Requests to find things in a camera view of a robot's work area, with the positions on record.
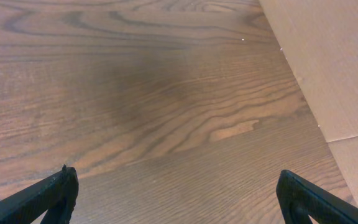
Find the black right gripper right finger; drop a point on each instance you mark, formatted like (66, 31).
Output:
(302, 201)

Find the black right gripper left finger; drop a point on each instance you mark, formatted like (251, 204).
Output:
(54, 196)

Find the brown cardboard box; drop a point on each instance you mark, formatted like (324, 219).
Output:
(319, 39)

